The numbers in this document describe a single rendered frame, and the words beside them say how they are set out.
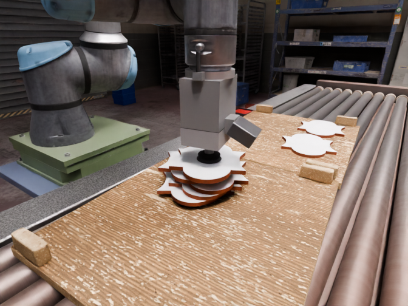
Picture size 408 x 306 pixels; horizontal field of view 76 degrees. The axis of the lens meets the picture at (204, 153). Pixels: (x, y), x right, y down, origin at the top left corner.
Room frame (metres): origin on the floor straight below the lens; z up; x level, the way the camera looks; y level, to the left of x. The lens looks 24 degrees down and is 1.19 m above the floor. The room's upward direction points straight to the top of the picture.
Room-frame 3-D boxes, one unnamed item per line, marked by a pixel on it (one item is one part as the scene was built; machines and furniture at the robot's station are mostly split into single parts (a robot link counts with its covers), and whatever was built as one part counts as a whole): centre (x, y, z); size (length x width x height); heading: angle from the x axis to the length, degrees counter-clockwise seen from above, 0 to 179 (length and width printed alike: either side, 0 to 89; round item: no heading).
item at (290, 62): (5.17, -1.78, 0.74); 0.44 x 0.36 x 0.20; 42
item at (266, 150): (0.70, -0.23, 0.93); 0.41 x 0.35 x 0.02; 147
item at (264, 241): (0.35, 0.00, 0.93); 0.41 x 0.35 x 0.02; 148
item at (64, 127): (0.65, 0.37, 1.00); 0.15 x 0.15 x 0.10
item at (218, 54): (0.41, -0.01, 1.17); 0.08 x 0.08 x 0.05
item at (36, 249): (0.25, 0.22, 0.95); 0.06 x 0.02 x 0.03; 58
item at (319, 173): (0.44, -0.22, 0.95); 0.06 x 0.02 x 0.03; 58
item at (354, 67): (4.71, -2.53, 0.72); 0.50 x 0.38 x 0.16; 49
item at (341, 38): (4.73, -2.41, 1.14); 0.50 x 0.38 x 0.11; 65
